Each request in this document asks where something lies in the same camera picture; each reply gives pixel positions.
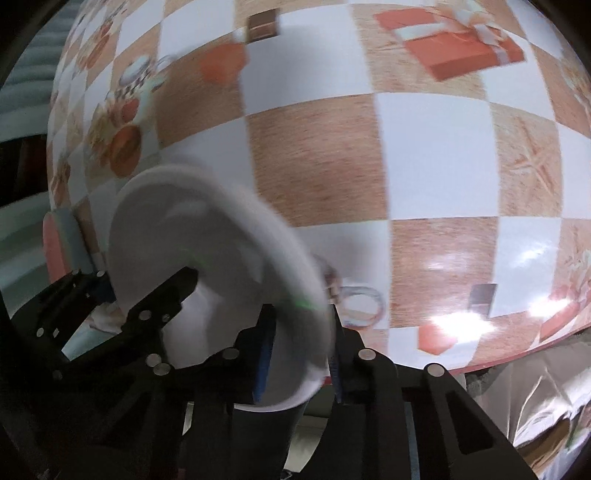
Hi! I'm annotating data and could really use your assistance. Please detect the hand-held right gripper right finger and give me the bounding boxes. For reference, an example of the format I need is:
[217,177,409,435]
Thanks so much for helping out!
[329,310,539,480]

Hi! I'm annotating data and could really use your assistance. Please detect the white plate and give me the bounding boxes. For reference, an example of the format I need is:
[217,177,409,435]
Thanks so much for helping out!
[107,165,337,411]

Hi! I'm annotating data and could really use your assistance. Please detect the checkered printed tablecloth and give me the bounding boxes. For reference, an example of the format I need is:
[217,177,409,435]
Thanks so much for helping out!
[46,0,591,376]

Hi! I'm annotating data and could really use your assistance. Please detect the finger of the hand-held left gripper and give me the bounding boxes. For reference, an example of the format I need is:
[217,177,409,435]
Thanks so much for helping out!
[121,266,199,370]
[10,270,116,365]

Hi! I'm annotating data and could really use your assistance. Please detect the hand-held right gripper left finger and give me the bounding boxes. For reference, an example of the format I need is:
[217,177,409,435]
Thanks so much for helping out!
[92,302,278,480]

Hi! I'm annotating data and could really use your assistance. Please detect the pink plate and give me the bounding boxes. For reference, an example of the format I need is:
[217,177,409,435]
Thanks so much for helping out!
[42,212,70,283]

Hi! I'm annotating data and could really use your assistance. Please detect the pale green curtain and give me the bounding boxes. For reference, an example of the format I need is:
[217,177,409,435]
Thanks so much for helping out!
[0,41,63,296]

